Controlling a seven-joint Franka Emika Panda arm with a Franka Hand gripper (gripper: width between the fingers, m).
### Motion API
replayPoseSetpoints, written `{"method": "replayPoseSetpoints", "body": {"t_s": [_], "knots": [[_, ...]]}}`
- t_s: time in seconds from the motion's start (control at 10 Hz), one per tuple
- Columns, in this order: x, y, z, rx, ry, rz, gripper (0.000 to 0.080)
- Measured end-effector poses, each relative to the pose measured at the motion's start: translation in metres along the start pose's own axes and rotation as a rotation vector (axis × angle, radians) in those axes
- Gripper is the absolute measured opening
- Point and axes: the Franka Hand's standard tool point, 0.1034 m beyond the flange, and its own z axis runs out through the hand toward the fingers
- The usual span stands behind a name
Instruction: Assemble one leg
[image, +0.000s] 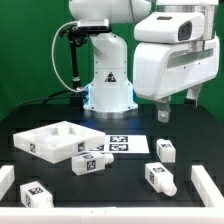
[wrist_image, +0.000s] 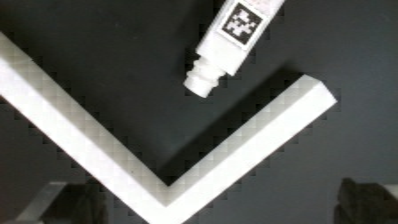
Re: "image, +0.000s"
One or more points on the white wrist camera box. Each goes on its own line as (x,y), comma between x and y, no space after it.
(171,28)

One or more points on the grey camera on stand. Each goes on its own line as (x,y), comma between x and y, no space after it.
(94,26)

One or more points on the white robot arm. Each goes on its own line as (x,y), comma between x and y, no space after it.
(111,92)

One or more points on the white marker sheet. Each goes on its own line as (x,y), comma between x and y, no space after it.
(124,144)

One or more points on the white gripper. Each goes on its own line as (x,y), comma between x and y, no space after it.
(160,70)

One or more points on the white U-shaped fence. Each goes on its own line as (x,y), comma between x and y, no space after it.
(211,213)

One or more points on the white square tabletop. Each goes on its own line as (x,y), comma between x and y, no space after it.
(58,142)

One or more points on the black camera stand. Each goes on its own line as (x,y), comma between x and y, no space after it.
(76,39)

